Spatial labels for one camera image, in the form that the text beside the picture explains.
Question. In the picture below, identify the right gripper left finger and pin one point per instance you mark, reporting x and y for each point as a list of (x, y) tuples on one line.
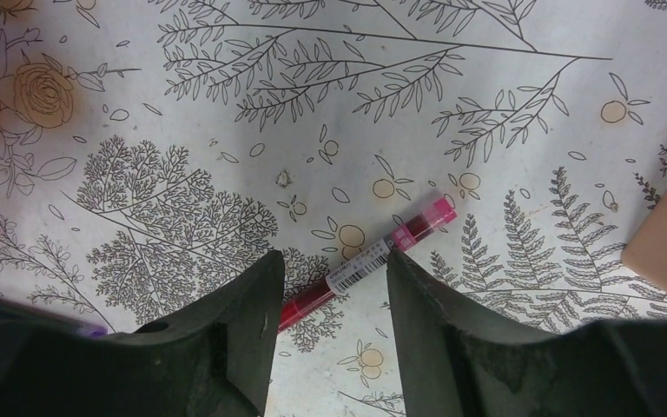
[(211, 358)]

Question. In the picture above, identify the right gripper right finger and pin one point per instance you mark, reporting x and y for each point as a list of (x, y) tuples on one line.
[(459, 358)]

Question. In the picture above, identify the dark red gel pen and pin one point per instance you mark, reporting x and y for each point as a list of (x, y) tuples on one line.
[(337, 282)]

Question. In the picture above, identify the purple gel pen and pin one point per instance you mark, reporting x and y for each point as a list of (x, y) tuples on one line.
[(15, 312)]

